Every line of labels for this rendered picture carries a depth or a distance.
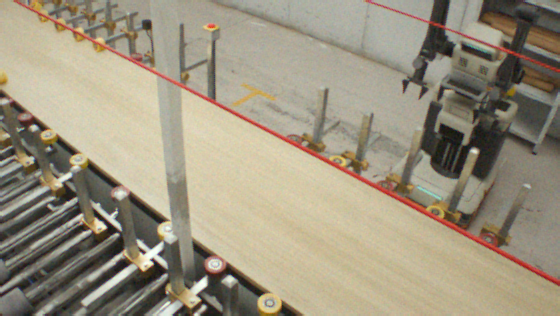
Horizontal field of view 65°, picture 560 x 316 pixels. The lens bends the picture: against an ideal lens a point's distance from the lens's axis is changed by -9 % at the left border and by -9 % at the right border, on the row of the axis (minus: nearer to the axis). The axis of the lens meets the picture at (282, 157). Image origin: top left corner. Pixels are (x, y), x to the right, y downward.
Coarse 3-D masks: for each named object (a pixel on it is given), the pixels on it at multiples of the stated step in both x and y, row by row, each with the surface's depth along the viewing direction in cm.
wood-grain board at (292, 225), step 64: (0, 0) 358; (0, 64) 273; (64, 64) 276; (128, 64) 280; (64, 128) 225; (128, 128) 229; (192, 128) 232; (256, 128) 235; (192, 192) 197; (256, 192) 199; (320, 192) 202; (256, 256) 173; (320, 256) 175; (384, 256) 176; (448, 256) 178
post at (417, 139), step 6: (420, 126) 199; (414, 132) 200; (420, 132) 198; (414, 138) 202; (420, 138) 200; (414, 144) 203; (420, 144) 204; (414, 150) 205; (408, 156) 208; (414, 156) 206; (408, 162) 210; (414, 162) 209; (408, 168) 211; (408, 174) 213; (402, 180) 217; (408, 180) 215
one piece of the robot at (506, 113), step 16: (432, 96) 309; (432, 112) 314; (496, 112) 285; (512, 112) 287; (432, 128) 320; (496, 128) 289; (432, 144) 326; (448, 144) 311; (496, 144) 294; (432, 160) 326; (448, 160) 315; (464, 160) 315; (480, 160) 307; (480, 176) 312
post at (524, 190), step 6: (522, 186) 178; (528, 186) 177; (522, 192) 180; (528, 192) 178; (516, 198) 182; (522, 198) 181; (516, 204) 184; (522, 204) 182; (510, 210) 187; (516, 210) 185; (510, 216) 188; (504, 222) 191; (510, 222) 189; (504, 228) 192; (504, 234) 194; (498, 246) 198
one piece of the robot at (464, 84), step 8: (456, 72) 260; (464, 72) 258; (448, 80) 262; (456, 80) 262; (464, 80) 259; (472, 80) 256; (480, 80) 253; (440, 88) 264; (448, 88) 261; (456, 88) 255; (464, 88) 256; (472, 88) 257; (480, 88) 255; (440, 96) 272; (464, 96) 265; (472, 96) 251; (480, 96) 250; (480, 112) 259
